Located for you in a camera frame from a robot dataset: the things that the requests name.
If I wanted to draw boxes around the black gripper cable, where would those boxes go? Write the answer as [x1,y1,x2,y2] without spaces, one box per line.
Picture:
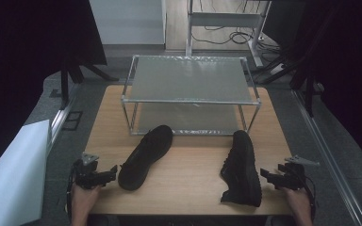
[65,161,77,222]
[303,174,317,220]

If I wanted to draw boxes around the white cabinet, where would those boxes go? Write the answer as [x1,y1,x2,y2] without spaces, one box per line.
[89,0,168,46]

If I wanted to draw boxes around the person's right hand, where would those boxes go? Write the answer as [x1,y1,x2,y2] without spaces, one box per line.
[282,186,313,218]

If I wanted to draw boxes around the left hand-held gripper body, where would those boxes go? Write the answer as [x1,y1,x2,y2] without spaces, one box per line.
[74,152,107,190]

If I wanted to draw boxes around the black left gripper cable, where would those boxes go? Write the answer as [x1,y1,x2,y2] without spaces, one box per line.
[65,161,77,222]

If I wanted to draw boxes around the black floor cables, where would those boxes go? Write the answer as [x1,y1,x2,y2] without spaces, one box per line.
[190,0,282,55]

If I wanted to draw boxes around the grey metal desk frame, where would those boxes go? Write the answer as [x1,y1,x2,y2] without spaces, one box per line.
[185,0,272,69]

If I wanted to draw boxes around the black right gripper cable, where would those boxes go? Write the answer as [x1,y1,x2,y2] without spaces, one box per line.
[303,174,317,220]

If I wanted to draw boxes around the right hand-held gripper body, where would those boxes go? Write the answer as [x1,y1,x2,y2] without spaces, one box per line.
[277,154,321,191]

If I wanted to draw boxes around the black curtain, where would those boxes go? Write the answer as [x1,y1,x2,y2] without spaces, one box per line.
[270,0,362,175]
[0,0,108,182]

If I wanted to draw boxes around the aluminium floor rail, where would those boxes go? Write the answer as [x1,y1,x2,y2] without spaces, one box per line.
[290,89,362,226]
[46,84,80,153]

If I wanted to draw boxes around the black floor socket plate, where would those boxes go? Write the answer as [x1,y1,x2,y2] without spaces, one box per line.
[61,110,84,132]

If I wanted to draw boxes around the two-tier metal shoe rack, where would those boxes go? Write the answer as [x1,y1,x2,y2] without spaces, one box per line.
[120,54,262,137]

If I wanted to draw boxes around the black shoe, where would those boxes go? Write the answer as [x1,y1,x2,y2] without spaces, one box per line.
[220,129,263,208]
[118,124,174,192]

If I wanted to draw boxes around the white board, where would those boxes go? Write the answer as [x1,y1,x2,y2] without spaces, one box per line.
[0,119,52,226]

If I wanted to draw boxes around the person's left hand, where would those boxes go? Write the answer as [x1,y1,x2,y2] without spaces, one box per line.
[71,183,103,218]

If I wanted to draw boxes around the black stand legs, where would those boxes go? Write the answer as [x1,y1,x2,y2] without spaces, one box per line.
[59,57,121,111]
[251,46,317,118]

